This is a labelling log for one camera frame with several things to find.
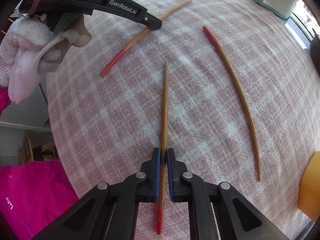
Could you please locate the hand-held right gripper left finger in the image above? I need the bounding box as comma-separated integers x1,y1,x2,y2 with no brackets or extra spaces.
32,147,161,240

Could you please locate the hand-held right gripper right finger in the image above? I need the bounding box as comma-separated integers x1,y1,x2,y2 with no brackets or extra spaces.
166,148,290,240

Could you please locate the red-tipped wooden chopstick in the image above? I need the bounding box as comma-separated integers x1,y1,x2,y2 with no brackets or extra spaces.
100,0,192,77
156,61,169,235
202,26,262,182

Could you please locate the yellow utensil container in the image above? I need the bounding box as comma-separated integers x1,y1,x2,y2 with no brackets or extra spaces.
298,151,320,222

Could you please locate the person's left hand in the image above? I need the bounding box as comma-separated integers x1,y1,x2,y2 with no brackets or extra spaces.
0,13,92,104

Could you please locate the pink plaid cloth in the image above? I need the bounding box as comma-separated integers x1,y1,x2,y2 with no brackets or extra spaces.
46,0,320,240

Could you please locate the magenta jacket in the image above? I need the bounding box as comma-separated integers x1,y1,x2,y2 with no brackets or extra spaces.
0,160,79,240

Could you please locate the wooden chair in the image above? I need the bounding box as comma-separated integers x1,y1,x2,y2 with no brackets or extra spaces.
17,135,59,165

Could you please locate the dark casserole with yellow lid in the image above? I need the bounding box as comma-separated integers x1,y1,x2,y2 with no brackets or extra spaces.
309,33,320,76

